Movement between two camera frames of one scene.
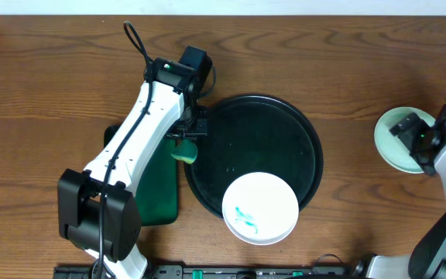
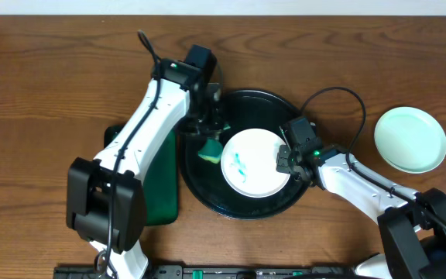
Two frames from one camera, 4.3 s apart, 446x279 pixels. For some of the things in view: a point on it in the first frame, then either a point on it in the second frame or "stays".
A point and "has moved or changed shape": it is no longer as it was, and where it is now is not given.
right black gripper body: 413,135 → 288,161
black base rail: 210,272 stays
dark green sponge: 186,150 has moved or changed shape
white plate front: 260,208 → 248,163
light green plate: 389,146 stays
